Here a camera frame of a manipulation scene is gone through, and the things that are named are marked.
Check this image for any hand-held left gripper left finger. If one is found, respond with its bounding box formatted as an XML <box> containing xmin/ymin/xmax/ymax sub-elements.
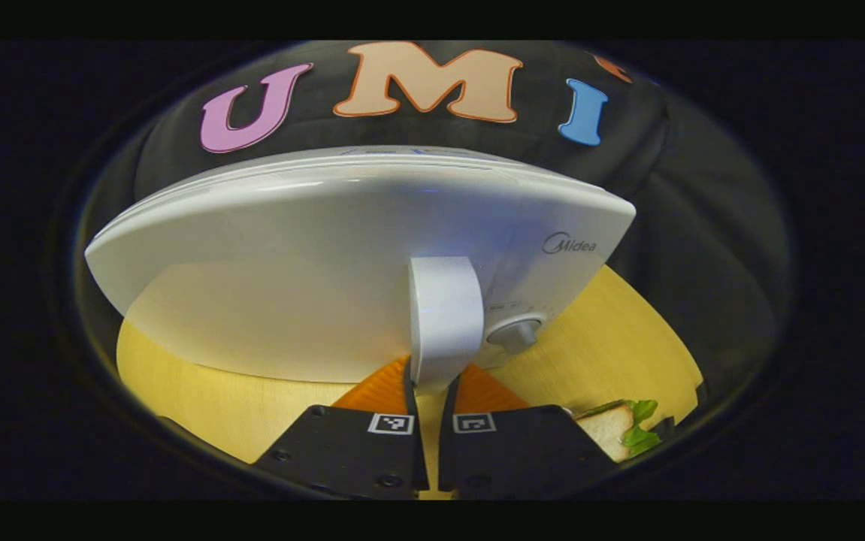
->
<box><xmin>252</xmin><ymin>355</ymin><xmax>430</xmax><ymax>500</ymax></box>

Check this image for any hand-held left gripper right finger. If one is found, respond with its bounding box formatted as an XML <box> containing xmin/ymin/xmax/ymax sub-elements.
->
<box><xmin>438</xmin><ymin>363</ymin><xmax>621</xmax><ymax>500</ymax></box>

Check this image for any sandwich with lettuce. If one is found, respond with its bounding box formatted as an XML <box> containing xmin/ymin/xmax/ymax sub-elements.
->
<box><xmin>573</xmin><ymin>399</ymin><xmax>661</xmax><ymax>463</ymax></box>

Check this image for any white microwave oven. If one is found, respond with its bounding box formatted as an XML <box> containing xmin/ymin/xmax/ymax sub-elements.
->
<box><xmin>85</xmin><ymin>145</ymin><xmax>637</xmax><ymax>396</ymax></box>

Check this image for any black backdrop cloth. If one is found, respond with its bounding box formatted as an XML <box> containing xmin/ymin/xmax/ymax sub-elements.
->
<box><xmin>75</xmin><ymin>41</ymin><xmax>794</xmax><ymax>467</ymax></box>

